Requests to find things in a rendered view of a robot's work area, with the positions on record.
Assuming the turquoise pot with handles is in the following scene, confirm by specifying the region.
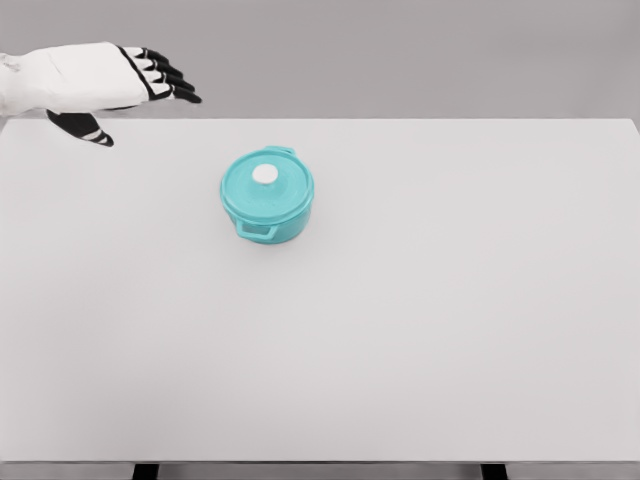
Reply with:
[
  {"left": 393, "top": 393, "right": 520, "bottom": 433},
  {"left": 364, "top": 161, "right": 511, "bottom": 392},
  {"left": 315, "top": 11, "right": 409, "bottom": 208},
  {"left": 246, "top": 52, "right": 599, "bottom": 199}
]
[{"left": 220, "top": 145, "right": 315, "bottom": 246}]

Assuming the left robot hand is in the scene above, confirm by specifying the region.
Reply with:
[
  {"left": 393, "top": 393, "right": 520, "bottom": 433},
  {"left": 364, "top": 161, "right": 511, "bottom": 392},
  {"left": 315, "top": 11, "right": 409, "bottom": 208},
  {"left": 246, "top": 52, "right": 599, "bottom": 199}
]
[{"left": 18, "top": 41, "right": 203, "bottom": 149}]

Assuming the turquoise pot lid white knob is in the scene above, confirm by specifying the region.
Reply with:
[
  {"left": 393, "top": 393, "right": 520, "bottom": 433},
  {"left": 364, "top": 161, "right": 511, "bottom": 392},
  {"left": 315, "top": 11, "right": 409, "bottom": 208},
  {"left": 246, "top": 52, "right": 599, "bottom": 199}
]
[{"left": 220, "top": 149, "right": 315, "bottom": 221}]

